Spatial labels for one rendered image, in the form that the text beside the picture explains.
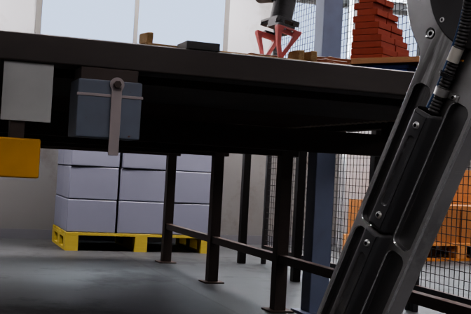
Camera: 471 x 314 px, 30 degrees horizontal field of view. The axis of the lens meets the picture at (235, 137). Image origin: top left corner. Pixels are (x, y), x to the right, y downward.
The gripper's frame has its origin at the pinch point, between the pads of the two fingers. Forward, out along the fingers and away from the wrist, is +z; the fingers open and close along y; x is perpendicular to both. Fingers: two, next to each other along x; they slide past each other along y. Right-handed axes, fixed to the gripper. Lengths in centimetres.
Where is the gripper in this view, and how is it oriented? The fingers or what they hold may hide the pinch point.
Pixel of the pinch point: (272, 55)
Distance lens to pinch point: 222.6
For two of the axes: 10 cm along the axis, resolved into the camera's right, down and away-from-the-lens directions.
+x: -8.9, -2.5, -3.8
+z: -2.2, 9.7, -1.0
